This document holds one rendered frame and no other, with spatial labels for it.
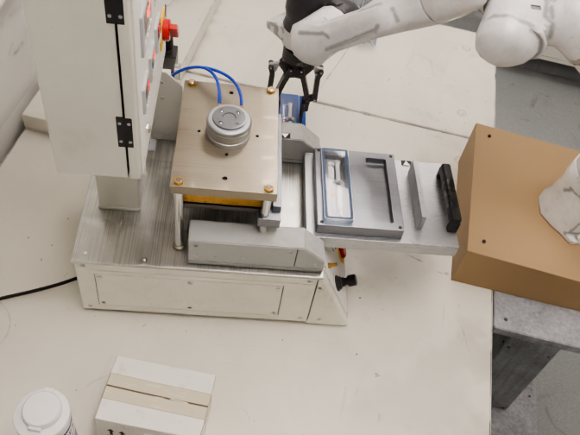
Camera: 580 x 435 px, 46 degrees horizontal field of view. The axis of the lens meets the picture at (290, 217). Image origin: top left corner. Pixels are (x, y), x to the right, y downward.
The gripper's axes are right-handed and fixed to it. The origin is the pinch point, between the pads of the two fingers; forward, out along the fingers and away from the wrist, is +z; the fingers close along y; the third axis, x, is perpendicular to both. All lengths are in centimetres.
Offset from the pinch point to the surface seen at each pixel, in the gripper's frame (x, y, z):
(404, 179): -36.9, 22.1, -17.1
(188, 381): -78, -17, -4
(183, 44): 22.4, -29.5, 0.2
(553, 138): 88, 127, 81
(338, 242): -54, 8, -16
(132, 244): -56, -30, -14
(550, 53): 131, 130, 67
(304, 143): -31.4, 1.2, -19.3
